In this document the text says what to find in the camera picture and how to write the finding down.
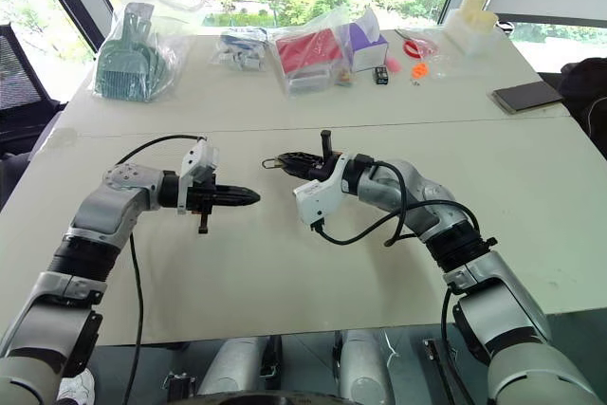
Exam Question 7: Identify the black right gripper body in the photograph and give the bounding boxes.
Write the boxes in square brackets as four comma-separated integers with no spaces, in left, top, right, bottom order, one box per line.
[306,130,344,182]

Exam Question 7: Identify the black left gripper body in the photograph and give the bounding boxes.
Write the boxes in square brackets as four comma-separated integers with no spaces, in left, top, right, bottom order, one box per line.
[186,172,224,235]

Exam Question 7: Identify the green dustpan set in bag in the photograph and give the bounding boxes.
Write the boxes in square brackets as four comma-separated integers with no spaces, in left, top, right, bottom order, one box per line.
[89,0,191,105]

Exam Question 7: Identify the red box in plastic bag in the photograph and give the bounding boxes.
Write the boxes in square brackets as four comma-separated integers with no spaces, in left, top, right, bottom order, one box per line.
[272,25,353,97]

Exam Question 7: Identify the bag of small white parts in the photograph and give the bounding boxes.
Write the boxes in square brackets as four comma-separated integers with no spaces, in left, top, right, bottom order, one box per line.
[211,28,271,73]

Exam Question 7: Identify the purple tissue box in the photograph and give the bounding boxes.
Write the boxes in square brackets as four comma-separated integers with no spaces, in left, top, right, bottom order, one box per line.
[348,14,392,73]

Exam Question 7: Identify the silver robot leg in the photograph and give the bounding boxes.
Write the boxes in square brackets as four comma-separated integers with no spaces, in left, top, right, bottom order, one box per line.
[196,337,282,397]
[334,328,397,405]

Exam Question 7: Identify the cream plastic cylinder stack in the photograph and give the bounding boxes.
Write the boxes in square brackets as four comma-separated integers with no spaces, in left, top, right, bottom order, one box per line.
[443,0,500,56]

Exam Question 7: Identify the dark grey notebook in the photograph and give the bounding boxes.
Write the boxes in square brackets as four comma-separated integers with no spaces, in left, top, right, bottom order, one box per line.
[490,81,565,116]

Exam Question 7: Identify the black mesh chair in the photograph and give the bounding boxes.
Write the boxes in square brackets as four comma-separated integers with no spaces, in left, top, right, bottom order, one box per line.
[0,23,64,156]

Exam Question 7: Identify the white shoe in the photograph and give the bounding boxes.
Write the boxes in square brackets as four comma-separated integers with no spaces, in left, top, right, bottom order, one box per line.
[56,369,97,402]

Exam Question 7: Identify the black bag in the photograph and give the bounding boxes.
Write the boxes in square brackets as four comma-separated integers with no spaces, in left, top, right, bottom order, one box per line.
[557,57,607,160]

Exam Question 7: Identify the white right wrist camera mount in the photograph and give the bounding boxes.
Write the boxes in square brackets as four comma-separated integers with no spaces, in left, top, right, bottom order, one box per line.
[292,154,352,231]

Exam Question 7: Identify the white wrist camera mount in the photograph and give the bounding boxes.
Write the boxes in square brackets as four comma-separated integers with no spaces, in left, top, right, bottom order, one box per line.
[292,154,352,231]
[177,138,222,215]

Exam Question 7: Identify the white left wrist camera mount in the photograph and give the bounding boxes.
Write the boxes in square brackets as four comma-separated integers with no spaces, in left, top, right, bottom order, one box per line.
[177,138,222,215]

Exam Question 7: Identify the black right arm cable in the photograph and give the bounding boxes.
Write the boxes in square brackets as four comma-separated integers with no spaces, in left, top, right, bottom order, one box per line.
[310,154,486,380]

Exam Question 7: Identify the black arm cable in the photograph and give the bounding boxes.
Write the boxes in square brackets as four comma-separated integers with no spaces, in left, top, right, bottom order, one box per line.
[115,134,210,395]
[310,154,486,380]

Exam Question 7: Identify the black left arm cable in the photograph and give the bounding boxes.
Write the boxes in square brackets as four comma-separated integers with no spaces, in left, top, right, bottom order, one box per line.
[115,134,210,395]

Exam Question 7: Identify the dark window frame post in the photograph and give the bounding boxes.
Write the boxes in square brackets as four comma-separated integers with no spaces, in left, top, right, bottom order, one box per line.
[26,0,116,51]

